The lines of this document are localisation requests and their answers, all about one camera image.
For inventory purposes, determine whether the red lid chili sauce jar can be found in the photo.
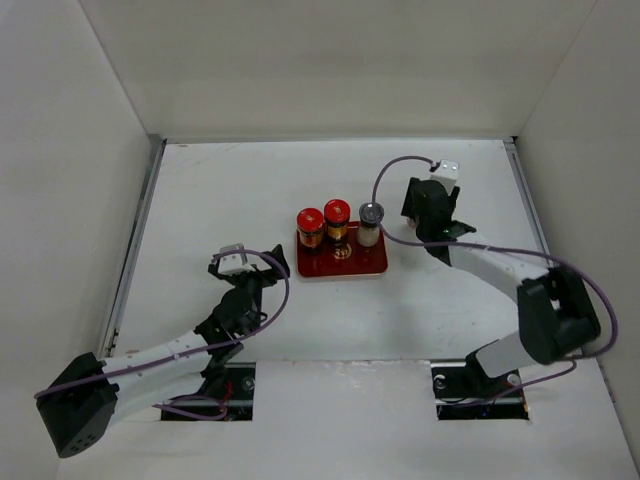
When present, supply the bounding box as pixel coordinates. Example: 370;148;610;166
296;207;325;250

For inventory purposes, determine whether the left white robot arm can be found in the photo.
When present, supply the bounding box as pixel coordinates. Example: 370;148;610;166
36;268;267;459

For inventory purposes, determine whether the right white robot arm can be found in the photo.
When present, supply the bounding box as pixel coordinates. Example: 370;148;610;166
401;175;601;396

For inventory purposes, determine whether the red lacquer tray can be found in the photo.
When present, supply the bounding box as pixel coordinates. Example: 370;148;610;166
295;221;388;279

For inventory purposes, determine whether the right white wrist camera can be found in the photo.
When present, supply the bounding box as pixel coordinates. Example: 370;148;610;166
430;160;460;195

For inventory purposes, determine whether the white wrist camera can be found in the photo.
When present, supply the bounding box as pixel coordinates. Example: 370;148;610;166
430;160;460;195
216;243;252;276

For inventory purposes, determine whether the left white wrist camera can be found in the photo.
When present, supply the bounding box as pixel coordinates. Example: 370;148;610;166
216;243;252;276

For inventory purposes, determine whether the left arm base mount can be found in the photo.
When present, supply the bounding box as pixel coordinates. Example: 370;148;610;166
160;363;257;422

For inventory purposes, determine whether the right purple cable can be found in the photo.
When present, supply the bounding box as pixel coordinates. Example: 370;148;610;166
372;155;620;406

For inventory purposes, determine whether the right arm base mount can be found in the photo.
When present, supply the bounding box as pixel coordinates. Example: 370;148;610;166
430;355;529;421

